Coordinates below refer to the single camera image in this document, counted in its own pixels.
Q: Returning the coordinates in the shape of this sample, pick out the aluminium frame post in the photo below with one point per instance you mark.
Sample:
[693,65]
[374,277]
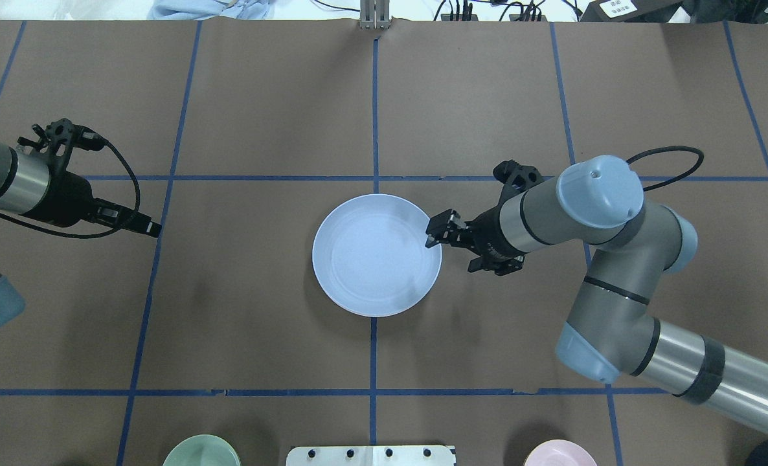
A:
[374,15]

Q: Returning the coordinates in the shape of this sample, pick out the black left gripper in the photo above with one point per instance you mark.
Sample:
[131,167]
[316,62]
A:
[68,198]

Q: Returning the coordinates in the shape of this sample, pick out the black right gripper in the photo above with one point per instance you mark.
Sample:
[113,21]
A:
[487,238]

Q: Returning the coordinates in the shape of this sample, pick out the light blue cloth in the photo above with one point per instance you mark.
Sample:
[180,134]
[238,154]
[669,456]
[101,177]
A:
[202,10]

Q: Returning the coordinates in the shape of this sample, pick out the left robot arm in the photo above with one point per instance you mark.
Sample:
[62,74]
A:
[38,192]

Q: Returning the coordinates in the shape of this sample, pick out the pink bowl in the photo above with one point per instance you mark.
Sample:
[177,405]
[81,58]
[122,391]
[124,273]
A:
[559,452]

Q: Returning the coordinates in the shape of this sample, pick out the green bowl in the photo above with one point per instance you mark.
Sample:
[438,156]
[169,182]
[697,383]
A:
[204,449]

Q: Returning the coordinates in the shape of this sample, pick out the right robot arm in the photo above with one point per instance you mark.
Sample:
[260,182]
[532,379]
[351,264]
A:
[609,331]

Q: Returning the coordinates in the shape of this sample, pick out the light blue plate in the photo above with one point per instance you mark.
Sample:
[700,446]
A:
[369,255]

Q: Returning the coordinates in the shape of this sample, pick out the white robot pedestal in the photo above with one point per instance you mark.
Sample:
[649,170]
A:
[373,455]

